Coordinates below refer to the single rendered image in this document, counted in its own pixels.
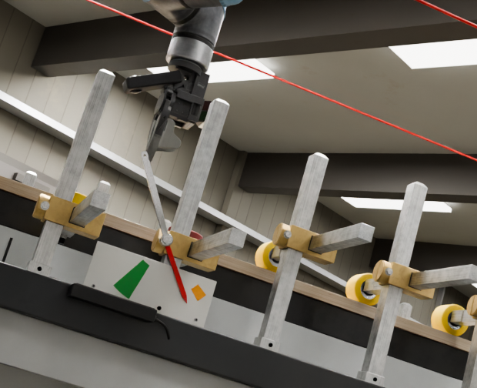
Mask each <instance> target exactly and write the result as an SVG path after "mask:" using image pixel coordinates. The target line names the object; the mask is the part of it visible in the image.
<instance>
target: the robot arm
mask: <svg viewBox="0 0 477 388"><path fill-rule="evenodd" d="M142 1H143V2H146V3H148V4H149V5H150V6H152V7H153V8H154V9H155V10H156V11H157V12H159V13H160V14H162V15H163V16H164V17H166V18H167V19H168V20H169V21H170V22H171V23H173V24H174V25H175V30H174V33H173V36H172V40H171V43H170V46H169V48H168V53H167V56H166V61H167V62H168V70H169V72H160V73H155V74H148V75H132V76H130V77H128V78H126V80H125V81H124V82H123V84H122V85H123V89H124V93H125V94H129V93H132V94H138V93H140V92H145V91H151V90H156V89H161V91H160V92H161V95H160V96H159V98H158V101H157V104H156V106H155V111H154V117H153V120H152V124H151V128H150V131H149V134H148V141H147V146H146V152H147V153H148V160H149V161H150V162H151V161H152V160H153V157H154V155H155V152H156V151H160V152H174V151H175V150H176V149H178V148H179V147H180V145H181V140H180V138H179V137H178V136H177V135H176V134H175V133H174V129H175V127H177V128H183V129H187V130H189V129H190V128H191V127H192V126H193V125H194V124H195V123H196V122H197V123H198V120H199V117H200V114H201V111H202V106H203V104H204V101H205V100H204V96H205V91H206V89H207V85H208V81H209V78H210V75H209V74H206V72H207V71H208V67H209V65H210V62H211V59H212V55H213V52H214V48H215V44H216V42H217V38H218V34H219V32H220V28H221V26H222V22H223V21H224V19H225V10H226V7H228V6H230V5H237V4H238V3H240V2H241V1H242V0H142Z"/></svg>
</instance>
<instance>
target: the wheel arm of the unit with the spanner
mask: <svg viewBox="0 0 477 388"><path fill-rule="evenodd" d="M246 235H247V232H244V231H242V230H240V229H236V228H233V227H232V228H229V229H226V230H224V231H221V232H218V233H216V234H214V235H211V236H208V237H205V238H204V239H200V240H198V241H195V242H193V243H192V245H191V248H190V250H189V253H188V256H189V257H192V258H194V259H198V260H201V261H202V260H204V259H209V258H212V257H214V256H219V255H221V254H224V253H229V252H231V251H234V250H237V249H241V248H243V246H244V242H245V238H246Z"/></svg>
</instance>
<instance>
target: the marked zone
mask: <svg viewBox="0 0 477 388"><path fill-rule="evenodd" d="M148 268H149V264H148V263H146V262H145V261H144V260H142V261H141V262H140V263H139V264H138V265H136V266H135V267H134V268H133V269H131V270H130V271H129V272H128V273H127V274H125V275H124V276H123V277H122V278H121V279H120V280H119V281H118V282H117V283H116V284H114V285H113V286H114V287H115V288H116V289H117V290H118V291H119V292H120V293H121V294H122V295H123V296H125V297H126V298H128V299H129V298H130V296H131V295H132V293H133V292H134V290H135V288H136V286H137V285H138V284H139V282H140V280H141V279H142V277H143V276H144V274H145V272H146V270H147V269H148Z"/></svg>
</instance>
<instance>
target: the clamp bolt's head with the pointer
mask: <svg viewBox="0 0 477 388"><path fill-rule="evenodd" d="M162 241H163V243H164V244H166V245H168V244H169V243H171V241H172V238H171V237H170V236H169V235H167V236H163V238H162ZM165 249H166V252H167V254H168V258H169V260H170V263H171V265H172V269H173V272H174V274H175V278H176V281H177V283H178V287H179V290H180V293H181V295H182V298H183V299H184V301H185V302H186V303H187V295H186V292H185V288H184V286H183V283H182V279H181V276H180V274H179V271H178V267H177V266H176V263H175V259H174V256H173V254H172V250H171V247H170V246H165Z"/></svg>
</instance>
